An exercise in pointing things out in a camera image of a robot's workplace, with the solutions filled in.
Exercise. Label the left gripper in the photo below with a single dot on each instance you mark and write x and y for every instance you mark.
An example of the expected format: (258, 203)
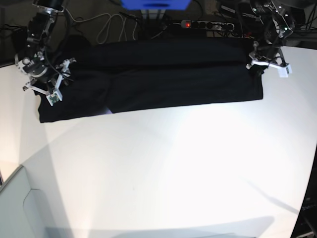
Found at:
(264, 54)

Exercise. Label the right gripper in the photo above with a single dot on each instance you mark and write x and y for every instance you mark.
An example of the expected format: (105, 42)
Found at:
(38, 67)

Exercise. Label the black T-shirt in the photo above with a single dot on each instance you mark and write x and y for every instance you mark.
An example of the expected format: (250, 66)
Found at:
(140, 75)

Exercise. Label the grey power strip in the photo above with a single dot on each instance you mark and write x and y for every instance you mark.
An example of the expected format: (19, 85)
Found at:
(208, 25)

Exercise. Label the blue box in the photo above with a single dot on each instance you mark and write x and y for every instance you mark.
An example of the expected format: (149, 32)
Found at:
(155, 4)

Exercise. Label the grey plastic panel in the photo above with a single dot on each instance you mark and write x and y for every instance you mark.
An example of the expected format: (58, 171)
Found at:
(25, 211)

